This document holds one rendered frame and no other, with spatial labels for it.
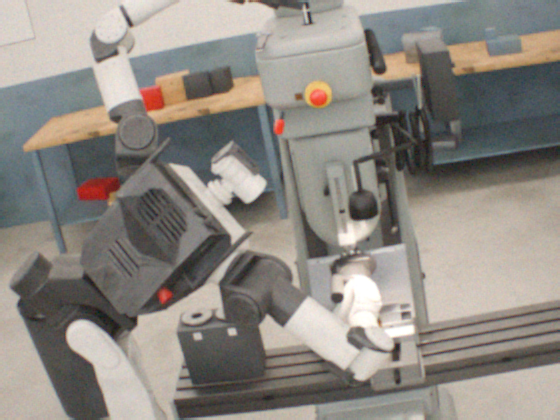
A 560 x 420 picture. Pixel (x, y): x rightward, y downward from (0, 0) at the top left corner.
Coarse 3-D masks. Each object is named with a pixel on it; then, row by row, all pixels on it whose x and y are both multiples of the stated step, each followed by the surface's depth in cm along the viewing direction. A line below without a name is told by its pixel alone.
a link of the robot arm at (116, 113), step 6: (126, 102) 192; (132, 102) 193; (138, 102) 194; (114, 108) 193; (120, 108) 192; (126, 108) 192; (132, 108) 192; (138, 108) 193; (144, 108) 195; (108, 114) 195; (114, 114) 193; (120, 114) 192; (126, 114) 192; (114, 120) 196; (120, 120) 196
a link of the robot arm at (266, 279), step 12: (264, 264) 187; (276, 264) 187; (252, 276) 183; (264, 276) 184; (276, 276) 185; (252, 288) 180; (264, 288) 181; (276, 288) 183; (288, 288) 184; (264, 300) 180; (276, 300) 183; (288, 300) 183; (300, 300) 183; (276, 312) 183; (288, 312) 182
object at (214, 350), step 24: (192, 312) 246; (216, 312) 244; (192, 336) 239; (216, 336) 239; (240, 336) 239; (192, 360) 242; (216, 360) 242; (240, 360) 242; (264, 360) 248; (192, 384) 246
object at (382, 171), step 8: (376, 160) 226; (384, 160) 226; (376, 168) 226; (384, 168) 225; (384, 176) 225; (392, 200) 224; (392, 208) 223; (392, 216) 222; (392, 224) 221; (392, 232) 220
